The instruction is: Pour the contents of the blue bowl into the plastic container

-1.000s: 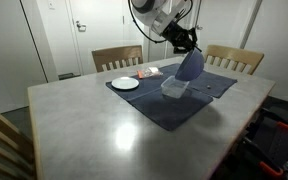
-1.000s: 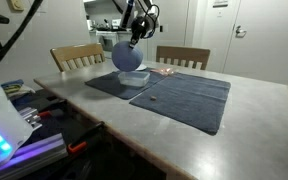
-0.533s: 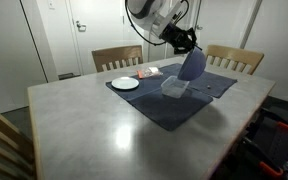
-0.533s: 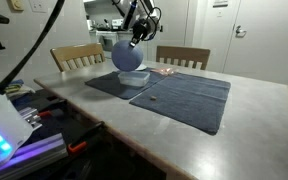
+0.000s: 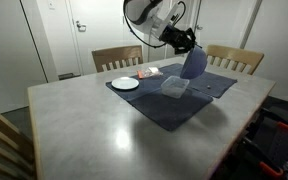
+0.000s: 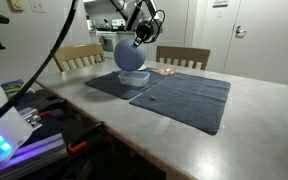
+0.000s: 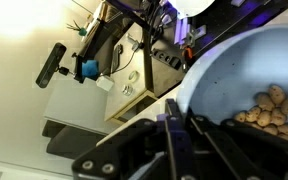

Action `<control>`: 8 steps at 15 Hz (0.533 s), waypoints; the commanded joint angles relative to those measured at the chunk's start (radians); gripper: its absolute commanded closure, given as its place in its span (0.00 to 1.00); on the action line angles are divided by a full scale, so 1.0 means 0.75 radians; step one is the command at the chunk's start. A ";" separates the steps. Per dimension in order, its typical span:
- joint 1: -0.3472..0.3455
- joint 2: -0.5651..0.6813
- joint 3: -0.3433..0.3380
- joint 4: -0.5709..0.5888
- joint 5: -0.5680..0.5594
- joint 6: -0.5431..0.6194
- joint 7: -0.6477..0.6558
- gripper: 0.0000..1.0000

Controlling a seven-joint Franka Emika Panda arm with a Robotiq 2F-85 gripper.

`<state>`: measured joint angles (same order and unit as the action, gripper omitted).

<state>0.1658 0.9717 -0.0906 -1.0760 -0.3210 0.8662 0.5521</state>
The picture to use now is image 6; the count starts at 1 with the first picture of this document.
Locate blue bowl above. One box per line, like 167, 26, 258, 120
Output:
113, 38, 148, 72

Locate dark blue cloth mat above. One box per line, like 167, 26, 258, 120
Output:
84, 68, 168, 100
129, 72, 232, 136

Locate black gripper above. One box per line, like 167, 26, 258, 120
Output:
132, 20, 155, 48

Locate white wall sign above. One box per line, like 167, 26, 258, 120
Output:
212, 0, 229, 8

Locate white kitchen stove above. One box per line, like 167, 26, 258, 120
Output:
95, 29, 120, 60

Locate aluminium extrusion rail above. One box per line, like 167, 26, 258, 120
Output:
0, 133, 68, 180

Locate dark brown wooden chair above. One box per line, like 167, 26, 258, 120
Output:
155, 45, 212, 71

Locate beige wall dial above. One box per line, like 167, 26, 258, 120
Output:
6, 0, 26, 12

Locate orange black bar clamp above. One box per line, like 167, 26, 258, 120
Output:
67, 121, 107, 155

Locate silver door lever handle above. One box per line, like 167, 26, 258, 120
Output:
235, 25, 247, 38

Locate light wooden chair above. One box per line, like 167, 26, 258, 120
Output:
52, 42, 107, 73

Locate clear plastic container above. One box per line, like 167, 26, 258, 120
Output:
117, 69, 151, 88

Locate blue yellow cloth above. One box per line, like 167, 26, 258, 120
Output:
0, 79, 35, 99

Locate silver metal block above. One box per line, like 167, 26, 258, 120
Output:
17, 106, 42, 132

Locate white room door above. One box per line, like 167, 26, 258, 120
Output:
222, 0, 288, 84

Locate red black bar clamp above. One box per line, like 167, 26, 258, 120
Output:
37, 99, 68, 118

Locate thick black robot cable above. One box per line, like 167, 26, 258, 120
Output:
0, 0, 80, 126

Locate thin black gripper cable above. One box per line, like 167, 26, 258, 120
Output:
148, 9, 167, 44

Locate white robot base blue lights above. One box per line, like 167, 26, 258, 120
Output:
0, 54, 34, 176

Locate orange clear snack packet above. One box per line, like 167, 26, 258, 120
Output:
150, 66, 179, 76

